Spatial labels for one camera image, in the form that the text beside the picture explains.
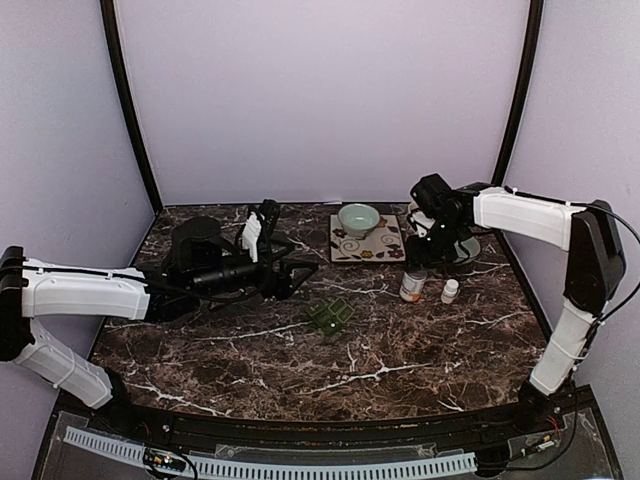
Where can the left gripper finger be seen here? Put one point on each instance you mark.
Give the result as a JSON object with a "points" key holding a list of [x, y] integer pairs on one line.
{"points": [[292, 274], [279, 247]]}

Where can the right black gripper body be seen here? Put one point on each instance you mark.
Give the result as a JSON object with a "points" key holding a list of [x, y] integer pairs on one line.
{"points": [[438, 250]]}

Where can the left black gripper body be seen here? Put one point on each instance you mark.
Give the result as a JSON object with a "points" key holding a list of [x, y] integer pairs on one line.
{"points": [[219, 281]]}

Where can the large grey-capped pill bottle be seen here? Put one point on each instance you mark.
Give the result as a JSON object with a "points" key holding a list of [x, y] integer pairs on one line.
{"points": [[412, 285]]}

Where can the small white pill bottle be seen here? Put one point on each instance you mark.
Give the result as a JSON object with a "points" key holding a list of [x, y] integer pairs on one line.
{"points": [[450, 291]]}

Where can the green weekly pill organizer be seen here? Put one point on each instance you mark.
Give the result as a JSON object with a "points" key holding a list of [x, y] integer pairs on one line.
{"points": [[330, 317]]}

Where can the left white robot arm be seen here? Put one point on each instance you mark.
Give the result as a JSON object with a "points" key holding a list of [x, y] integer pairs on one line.
{"points": [[198, 268]]}

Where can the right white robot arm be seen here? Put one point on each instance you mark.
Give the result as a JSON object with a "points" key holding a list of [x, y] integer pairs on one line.
{"points": [[443, 217]]}

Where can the celadon bowl on table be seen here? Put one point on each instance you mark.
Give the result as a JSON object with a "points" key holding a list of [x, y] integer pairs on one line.
{"points": [[467, 250]]}

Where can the floral square ceramic plate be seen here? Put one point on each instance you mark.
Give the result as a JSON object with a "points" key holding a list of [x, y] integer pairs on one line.
{"points": [[383, 245]]}

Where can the celadon bowl on plate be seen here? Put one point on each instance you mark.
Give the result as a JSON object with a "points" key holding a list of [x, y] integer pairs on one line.
{"points": [[358, 220]]}

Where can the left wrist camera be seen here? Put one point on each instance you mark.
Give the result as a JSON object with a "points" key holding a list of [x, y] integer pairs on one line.
{"points": [[259, 226]]}

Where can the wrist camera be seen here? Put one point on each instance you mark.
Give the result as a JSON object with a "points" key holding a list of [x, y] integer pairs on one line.
{"points": [[429, 194], [259, 226]]}

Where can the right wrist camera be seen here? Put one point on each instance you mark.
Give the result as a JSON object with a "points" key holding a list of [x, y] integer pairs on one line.
{"points": [[429, 194]]}

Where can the black front rail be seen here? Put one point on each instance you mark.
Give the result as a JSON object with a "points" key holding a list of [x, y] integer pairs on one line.
{"points": [[483, 428]]}

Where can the white slotted cable duct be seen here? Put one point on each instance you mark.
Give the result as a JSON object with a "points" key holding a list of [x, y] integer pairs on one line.
{"points": [[258, 463]]}

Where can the right black frame post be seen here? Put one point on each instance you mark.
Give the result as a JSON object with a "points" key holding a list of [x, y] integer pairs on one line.
{"points": [[520, 93]]}

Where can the black frame post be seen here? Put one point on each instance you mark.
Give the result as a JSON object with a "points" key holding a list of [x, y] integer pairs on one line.
{"points": [[520, 93], [128, 109]]}

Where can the left black frame post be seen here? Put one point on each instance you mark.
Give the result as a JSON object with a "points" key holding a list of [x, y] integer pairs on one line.
{"points": [[128, 109]]}

